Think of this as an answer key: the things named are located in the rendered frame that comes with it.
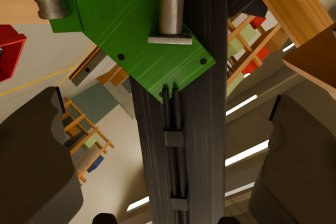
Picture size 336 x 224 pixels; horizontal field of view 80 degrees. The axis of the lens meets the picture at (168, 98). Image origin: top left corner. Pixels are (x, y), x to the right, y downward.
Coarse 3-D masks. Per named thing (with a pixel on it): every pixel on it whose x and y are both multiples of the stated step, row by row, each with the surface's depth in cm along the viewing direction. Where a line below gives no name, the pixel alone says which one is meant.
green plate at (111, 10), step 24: (96, 0) 27; (120, 0) 26; (144, 0) 26; (96, 24) 28; (120, 24) 28; (144, 24) 28; (120, 48) 30; (144, 48) 30; (168, 48) 30; (192, 48) 30; (144, 72) 32; (168, 72) 32; (192, 72) 32; (168, 96) 34
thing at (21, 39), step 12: (0, 24) 54; (0, 36) 52; (12, 36) 54; (24, 36) 56; (0, 48) 59; (12, 48) 60; (0, 60) 65; (12, 60) 63; (0, 72) 67; (12, 72) 66
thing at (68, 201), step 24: (48, 96) 10; (24, 120) 8; (48, 120) 8; (0, 144) 7; (24, 144) 7; (48, 144) 7; (0, 168) 6; (24, 168) 6; (48, 168) 6; (72, 168) 6; (0, 192) 6; (24, 192) 6; (48, 192) 6; (72, 192) 6; (0, 216) 5; (24, 216) 5; (48, 216) 6; (72, 216) 6
